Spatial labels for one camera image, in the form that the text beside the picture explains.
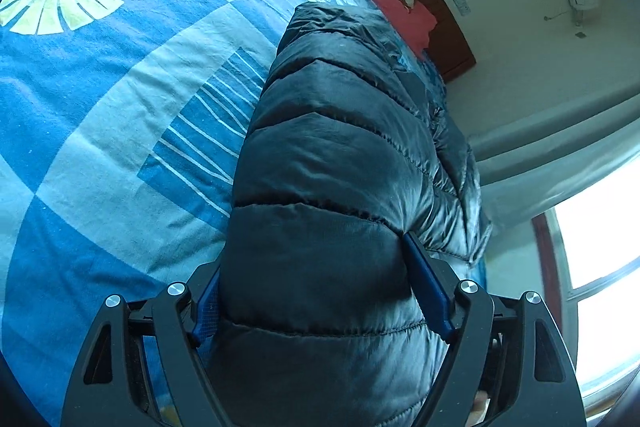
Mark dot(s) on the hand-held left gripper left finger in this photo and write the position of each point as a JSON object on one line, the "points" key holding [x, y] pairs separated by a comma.
{"points": [[206, 307]]}

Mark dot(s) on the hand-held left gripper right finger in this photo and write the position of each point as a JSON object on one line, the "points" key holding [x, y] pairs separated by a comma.
{"points": [[430, 287]]}

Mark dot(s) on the black puffer jacket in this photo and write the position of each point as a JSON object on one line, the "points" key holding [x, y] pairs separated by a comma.
{"points": [[325, 187]]}

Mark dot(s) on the white curtain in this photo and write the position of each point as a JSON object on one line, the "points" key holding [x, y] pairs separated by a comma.
{"points": [[550, 157]]}

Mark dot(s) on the blue patterned bed sheet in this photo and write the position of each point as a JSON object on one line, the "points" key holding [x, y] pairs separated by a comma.
{"points": [[110, 107]]}

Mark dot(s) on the brown wooden headboard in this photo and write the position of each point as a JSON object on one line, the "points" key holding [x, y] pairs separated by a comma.
{"points": [[450, 42]]}

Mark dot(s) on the wooden frame window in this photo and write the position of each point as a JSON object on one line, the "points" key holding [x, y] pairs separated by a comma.
{"points": [[595, 257]]}

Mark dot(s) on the white wall socket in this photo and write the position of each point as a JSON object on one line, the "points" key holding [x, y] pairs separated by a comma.
{"points": [[462, 3]]}

